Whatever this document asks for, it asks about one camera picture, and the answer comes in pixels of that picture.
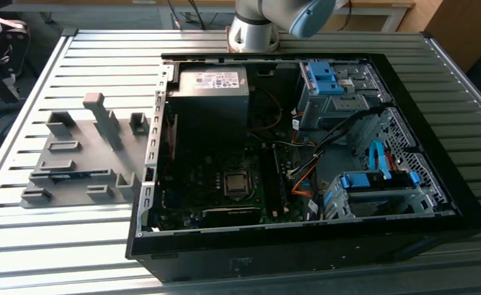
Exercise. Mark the black graphics card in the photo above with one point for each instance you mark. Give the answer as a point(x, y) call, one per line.
point(232, 216)

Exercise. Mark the silver CPU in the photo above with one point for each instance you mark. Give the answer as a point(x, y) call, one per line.
point(236, 182)

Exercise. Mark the blue-green RAM stick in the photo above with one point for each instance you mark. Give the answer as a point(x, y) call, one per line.
point(69, 176)

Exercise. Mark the CPU socket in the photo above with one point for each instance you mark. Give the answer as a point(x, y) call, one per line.
point(237, 195)

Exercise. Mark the green motherboard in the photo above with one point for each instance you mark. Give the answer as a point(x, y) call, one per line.
point(199, 184)

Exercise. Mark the grey power supply unit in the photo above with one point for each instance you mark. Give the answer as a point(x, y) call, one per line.
point(207, 107)

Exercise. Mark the wooden cabinet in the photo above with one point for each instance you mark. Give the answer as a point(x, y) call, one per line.
point(462, 30)

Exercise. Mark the grey parts rack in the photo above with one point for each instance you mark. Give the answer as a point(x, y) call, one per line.
point(84, 144)

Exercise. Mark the low metal disk bay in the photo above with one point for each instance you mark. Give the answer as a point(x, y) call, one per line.
point(387, 193)

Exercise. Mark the white framed desk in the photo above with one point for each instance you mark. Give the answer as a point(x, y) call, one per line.
point(371, 11)

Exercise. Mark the black RAM slot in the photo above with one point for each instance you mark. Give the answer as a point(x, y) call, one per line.
point(267, 181)

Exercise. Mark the hard disk in blue carrier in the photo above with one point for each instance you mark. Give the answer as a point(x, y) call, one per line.
point(359, 180)

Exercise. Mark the tall metal drive cage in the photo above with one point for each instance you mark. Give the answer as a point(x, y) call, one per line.
point(330, 110)

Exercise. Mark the black open PC case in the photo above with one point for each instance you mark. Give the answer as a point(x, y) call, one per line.
point(264, 252)

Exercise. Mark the blue drive bay latch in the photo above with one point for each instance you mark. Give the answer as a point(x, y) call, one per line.
point(322, 77)

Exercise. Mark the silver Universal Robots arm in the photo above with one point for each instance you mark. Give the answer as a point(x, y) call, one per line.
point(248, 30)

